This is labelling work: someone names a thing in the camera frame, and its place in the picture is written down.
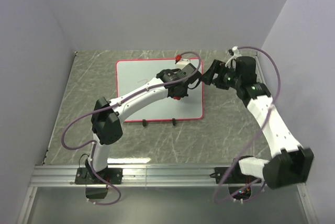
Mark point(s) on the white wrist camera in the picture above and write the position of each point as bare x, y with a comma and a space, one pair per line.
180, 62
234, 53

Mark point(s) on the aluminium front rail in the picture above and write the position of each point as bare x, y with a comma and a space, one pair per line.
132, 175

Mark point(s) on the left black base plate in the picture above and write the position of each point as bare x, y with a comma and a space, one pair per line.
99, 176

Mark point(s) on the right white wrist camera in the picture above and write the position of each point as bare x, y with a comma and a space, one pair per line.
234, 53

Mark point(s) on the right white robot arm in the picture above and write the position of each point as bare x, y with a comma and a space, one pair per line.
290, 163

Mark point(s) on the red framed whiteboard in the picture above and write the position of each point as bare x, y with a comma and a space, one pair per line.
132, 74

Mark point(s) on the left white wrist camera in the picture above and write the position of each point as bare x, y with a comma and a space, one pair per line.
180, 62

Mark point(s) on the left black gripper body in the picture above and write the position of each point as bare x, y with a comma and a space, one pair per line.
185, 93

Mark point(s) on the left black board clip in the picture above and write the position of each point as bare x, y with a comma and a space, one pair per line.
144, 124

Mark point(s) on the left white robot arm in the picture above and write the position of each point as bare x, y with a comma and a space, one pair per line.
107, 125

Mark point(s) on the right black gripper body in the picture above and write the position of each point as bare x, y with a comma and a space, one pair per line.
226, 77

